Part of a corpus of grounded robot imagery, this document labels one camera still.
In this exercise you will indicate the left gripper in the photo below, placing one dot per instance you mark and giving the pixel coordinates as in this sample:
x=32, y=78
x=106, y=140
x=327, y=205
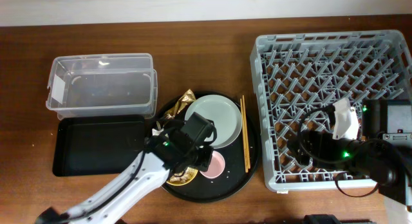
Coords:
x=204, y=158

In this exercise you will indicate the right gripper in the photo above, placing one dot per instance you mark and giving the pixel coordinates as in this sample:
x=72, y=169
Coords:
x=302, y=147

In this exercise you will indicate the pink cup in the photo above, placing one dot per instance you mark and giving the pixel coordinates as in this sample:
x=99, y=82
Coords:
x=216, y=166

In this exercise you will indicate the wooden chopstick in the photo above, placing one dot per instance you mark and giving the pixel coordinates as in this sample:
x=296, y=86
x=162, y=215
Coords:
x=247, y=139
x=244, y=133

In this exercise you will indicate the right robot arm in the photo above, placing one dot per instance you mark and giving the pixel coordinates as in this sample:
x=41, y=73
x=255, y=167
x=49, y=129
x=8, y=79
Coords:
x=376, y=145

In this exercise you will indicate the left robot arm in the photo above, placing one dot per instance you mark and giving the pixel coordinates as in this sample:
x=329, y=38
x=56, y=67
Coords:
x=172, y=151

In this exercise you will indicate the grey dishwasher rack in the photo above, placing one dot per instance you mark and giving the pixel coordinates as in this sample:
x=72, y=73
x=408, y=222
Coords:
x=296, y=73

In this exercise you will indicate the food scraps in bowl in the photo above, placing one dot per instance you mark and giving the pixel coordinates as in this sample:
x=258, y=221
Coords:
x=183, y=177

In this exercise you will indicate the yellow bowl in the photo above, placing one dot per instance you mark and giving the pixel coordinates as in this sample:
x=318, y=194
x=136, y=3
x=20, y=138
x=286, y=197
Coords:
x=180, y=184

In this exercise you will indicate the round black serving tray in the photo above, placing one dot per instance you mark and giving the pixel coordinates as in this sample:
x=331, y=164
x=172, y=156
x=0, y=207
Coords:
x=234, y=176

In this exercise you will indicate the grey round plate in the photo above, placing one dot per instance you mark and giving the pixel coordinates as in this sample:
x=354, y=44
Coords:
x=225, y=115

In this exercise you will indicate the crumpled white tissue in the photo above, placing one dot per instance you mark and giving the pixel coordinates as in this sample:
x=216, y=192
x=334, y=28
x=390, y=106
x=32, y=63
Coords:
x=156, y=132

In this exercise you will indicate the gold foil wrapper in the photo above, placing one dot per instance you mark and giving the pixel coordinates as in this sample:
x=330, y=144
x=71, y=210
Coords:
x=185, y=100

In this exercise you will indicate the black rectangular tray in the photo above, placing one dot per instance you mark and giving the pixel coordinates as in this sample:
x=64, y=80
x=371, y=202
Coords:
x=97, y=145

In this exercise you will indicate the clear plastic storage bin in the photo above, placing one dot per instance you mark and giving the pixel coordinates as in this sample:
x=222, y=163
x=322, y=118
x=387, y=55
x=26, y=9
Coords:
x=103, y=85

